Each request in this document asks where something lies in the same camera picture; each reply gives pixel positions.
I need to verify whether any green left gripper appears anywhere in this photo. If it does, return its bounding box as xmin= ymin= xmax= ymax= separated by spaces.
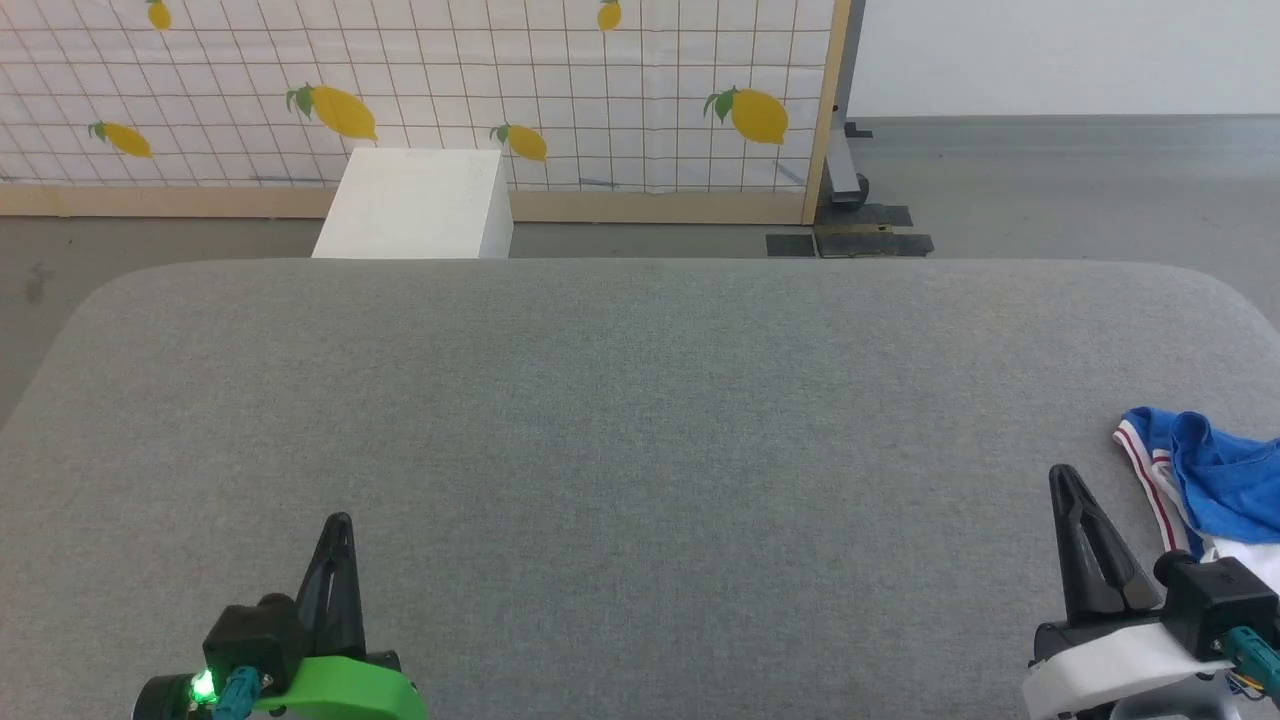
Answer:
xmin=253 ymin=513 xmax=429 ymax=720

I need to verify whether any large black floor mat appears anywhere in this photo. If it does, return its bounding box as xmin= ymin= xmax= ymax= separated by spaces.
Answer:
xmin=814 ymin=204 xmax=936 ymax=259

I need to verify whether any blue and white shirt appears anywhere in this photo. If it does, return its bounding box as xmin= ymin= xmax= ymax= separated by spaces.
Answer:
xmin=1113 ymin=405 xmax=1280 ymax=601

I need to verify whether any grey screen foot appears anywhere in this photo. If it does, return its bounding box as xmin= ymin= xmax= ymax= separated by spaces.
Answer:
xmin=822 ymin=0 xmax=873 ymax=211

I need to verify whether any lemon print partition screen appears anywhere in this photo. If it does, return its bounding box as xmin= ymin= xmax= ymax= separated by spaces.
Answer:
xmin=0 ymin=0 xmax=852 ymax=226

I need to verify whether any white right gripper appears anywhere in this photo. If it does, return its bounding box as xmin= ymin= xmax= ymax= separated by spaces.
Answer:
xmin=1022 ymin=465 xmax=1238 ymax=720

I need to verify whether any white box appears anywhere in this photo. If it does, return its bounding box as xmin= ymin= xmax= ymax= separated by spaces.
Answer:
xmin=312 ymin=148 xmax=514 ymax=261

